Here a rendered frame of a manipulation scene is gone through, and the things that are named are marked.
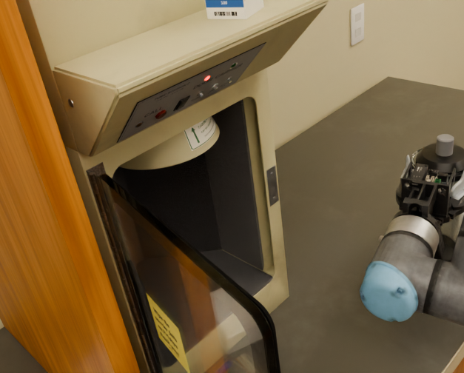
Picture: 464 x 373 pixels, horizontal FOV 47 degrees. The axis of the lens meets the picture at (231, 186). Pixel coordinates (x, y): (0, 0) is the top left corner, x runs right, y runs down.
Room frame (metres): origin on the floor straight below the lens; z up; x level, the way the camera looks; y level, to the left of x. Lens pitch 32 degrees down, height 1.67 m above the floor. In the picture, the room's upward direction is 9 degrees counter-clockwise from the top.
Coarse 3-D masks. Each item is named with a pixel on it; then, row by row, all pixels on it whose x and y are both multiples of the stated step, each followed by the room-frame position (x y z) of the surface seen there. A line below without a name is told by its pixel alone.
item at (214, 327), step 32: (128, 224) 0.47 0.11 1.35; (160, 224) 0.40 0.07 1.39; (128, 256) 0.50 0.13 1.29; (160, 256) 0.41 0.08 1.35; (192, 256) 0.35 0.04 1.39; (160, 288) 0.43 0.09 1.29; (192, 288) 0.36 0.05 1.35; (224, 288) 0.31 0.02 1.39; (192, 320) 0.37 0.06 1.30; (224, 320) 0.31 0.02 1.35; (256, 320) 0.27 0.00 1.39; (160, 352) 0.49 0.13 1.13; (192, 352) 0.39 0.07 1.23; (224, 352) 0.32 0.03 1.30; (256, 352) 0.28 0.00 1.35
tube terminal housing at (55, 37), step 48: (48, 0) 0.55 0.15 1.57; (96, 0) 0.58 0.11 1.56; (144, 0) 0.62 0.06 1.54; (192, 0) 0.67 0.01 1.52; (48, 48) 0.54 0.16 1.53; (96, 48) 0.57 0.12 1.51; (48, 96) 0.56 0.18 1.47; (240, 96) 0.71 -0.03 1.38; (144, 144) 0.59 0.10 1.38; (96, 240) 0.56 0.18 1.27; (288, 288) 0.75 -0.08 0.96
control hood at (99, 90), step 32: (288, 0) 0.66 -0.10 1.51; (320, 0) 0.65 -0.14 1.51; (160, 32) 0.60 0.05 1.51; (192, 32) 0.58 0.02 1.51; (224, 32) 0.57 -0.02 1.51; (256, 32) 0.57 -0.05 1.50; (288, 32) 0.64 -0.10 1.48; (64, 64) 0.54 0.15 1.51; (96, 64) 0.52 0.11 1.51; (128, 64) 0.51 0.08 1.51; (160, 64) 0.49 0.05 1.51; (192, 64) 0.51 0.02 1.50; (256, 64) 0.66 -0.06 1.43; (64, 96) 0.53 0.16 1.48; (96, 96) 0.48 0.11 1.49; (128, 96) 0.46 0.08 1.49; (96, 128) 0.49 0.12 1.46
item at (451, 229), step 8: (416, 152) 0.83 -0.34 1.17; (456, 176) 0.74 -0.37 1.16; (456, 216) 0.75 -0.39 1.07; (448, 224) 0.75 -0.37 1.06; (456, 224) 0.75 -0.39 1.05; (448, 232) 0.75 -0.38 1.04; (456, 232) 0.75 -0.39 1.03; (448, 240) 0.75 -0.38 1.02; (456, 240) 0.75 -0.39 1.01; (448, 248) 0.75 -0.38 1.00; (448, 256) 0.75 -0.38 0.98
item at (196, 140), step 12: (204, 120) 0.70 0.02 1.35; (180, 132) 0.67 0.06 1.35; (192, 132) 0.67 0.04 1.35; (204, 132) 0.69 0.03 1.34; (216, 132) 0.71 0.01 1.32; (168, 144) 0.66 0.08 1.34; (180, 144) 0.66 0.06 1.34; (192, 144) 0.67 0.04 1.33; (204, 144) 0.68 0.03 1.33; (144, 156) 0.65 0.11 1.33; (156, 156) 0.65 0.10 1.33; (168, 156) 0.65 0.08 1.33; (180, 156) 0.65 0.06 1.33; (192, 156) 0.66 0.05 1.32; (132, 168) 0.65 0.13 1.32; (144, 168) 0.65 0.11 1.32; (156, 168) 0.64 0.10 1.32
